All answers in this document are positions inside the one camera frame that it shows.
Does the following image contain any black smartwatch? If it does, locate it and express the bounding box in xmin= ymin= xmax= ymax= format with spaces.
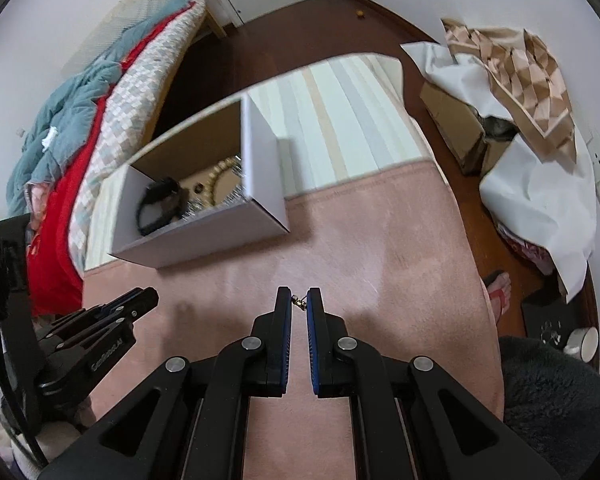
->
xmin=136 ymin=177 xmax=186 ymax=236

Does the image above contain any checkered quilt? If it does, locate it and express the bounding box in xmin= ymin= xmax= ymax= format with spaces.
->
xmin=67 ymin=7 xmax=208 ymax=276

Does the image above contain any white cardboard box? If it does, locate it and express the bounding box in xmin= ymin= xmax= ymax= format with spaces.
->
xmin=107 ymin=95 xmax=292 ymax=270

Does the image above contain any pink and striped table mat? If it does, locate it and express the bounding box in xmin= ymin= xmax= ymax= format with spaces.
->
xmin=82 ymin=52 xmax=506 ymax=480

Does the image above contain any white cup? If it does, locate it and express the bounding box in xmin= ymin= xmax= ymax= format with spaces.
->
xmin=562 ymin=326 xmax=600 ymax=363

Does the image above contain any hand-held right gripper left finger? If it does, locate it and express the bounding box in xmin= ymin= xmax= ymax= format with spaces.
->
xmin=37 ymin=286 xmax=294 ymax=480

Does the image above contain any thick silver chain bracelet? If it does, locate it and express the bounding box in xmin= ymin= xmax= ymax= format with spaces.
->
xmin=182 ymin=185 xmax=246 ymax=222

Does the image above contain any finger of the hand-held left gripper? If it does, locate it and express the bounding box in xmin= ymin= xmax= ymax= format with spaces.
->
xmin=87 ymin=307 xmax=146 ymax=333
xmin=82 ymin=286 xmax=160 ymax=317

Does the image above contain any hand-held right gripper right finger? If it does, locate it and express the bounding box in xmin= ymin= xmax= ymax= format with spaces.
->
xmin=305 ymin=286 xmax=563 ymax=480

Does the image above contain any wooden bed frame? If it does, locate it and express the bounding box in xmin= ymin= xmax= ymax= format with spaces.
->
xmin=200 ymin=5 xmax=229 ymax=40

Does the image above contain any dark plastic bag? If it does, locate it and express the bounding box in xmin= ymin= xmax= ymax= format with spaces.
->
xmin=482 ymin=115 xmax=518 ymax=141

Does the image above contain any foot in red sandal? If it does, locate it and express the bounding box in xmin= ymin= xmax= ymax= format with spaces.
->
xmin=485 ymin=272 xmax=513 ymax=331

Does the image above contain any beige fuzzy cloth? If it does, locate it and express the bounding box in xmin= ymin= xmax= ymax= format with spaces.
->
xmin=0 ymin=405 xmax=98 ymax=480

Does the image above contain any brown cardboard box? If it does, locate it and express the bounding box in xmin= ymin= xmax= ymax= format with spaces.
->
xmin=420 ymin=80 xmax=521 ymax=176

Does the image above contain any bed with red blanket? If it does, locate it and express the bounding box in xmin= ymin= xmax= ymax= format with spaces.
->
xmin=25 ymin=2 xmax=206 ymax=316

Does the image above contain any wooden bead bracelet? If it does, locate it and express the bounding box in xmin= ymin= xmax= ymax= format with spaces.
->
xmin=200 ymin=157 xmax=241 ymax=208

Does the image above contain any pink striped cloth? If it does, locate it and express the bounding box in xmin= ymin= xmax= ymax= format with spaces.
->
xmin=497 ymin=225 xmax=556 ymax=276

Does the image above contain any person's foot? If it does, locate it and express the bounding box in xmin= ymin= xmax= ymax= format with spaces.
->
xmin=482 ymin=270 xmax=512 ymax=331

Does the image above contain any light mesh pillow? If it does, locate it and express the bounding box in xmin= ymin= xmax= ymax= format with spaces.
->
xmin=62 ymin=0 xmax=196 ymax=76

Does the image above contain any brown patterned cloth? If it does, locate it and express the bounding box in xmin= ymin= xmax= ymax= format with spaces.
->
xmin=440 ymin=17 xmax=578 ymax=163

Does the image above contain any teal quilt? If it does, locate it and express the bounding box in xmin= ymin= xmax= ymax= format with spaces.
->
xmin=5 ymin=0 xmax=201 ymax=216

